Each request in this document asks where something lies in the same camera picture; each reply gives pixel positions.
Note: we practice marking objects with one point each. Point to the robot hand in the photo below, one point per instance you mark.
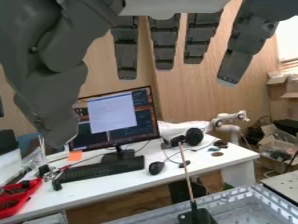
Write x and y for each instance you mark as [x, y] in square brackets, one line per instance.
[48, 50]

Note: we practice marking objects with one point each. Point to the computer screen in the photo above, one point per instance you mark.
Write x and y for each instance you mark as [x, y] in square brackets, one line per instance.
[133, 113]

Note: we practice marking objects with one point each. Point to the orange sticky note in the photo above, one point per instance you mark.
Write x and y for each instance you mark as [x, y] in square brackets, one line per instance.
[75, 155]

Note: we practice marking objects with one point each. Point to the black keyboard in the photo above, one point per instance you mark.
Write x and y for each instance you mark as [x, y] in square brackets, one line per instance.
[101, 168]

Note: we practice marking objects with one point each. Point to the small black object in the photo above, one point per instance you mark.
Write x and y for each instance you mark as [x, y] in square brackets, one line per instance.
[56, 185]

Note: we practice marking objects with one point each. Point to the black headphones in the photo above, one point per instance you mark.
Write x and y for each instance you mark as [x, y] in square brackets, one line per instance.
[193, 136]

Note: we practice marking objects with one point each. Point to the red tray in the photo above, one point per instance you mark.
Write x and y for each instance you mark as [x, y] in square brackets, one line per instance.
[11, 209]
[27, 188]

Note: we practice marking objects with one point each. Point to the black mouse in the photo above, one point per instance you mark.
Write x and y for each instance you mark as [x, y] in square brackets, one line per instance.
[156, 167]

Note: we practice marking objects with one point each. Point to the white desk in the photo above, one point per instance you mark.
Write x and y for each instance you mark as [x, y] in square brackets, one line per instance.
[133, 181]

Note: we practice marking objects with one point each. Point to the small white jointed device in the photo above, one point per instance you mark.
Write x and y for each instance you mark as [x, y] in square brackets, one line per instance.
[226, 117]

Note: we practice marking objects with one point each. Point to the thin stick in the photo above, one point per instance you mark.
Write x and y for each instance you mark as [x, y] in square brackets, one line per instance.
[187, 173]

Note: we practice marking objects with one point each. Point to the clear box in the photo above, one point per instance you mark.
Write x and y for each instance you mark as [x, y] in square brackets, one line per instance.
[230, 200]

